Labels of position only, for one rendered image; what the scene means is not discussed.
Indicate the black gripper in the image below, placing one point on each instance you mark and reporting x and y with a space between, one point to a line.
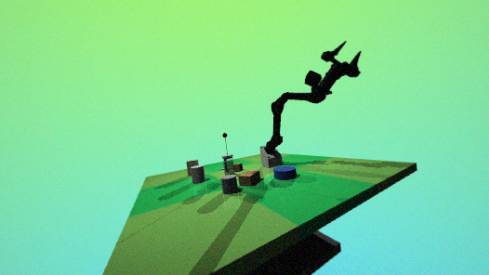
329 56

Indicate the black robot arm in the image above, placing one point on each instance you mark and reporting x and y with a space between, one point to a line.
312 79

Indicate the brown block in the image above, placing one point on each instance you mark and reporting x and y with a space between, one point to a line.
249 178

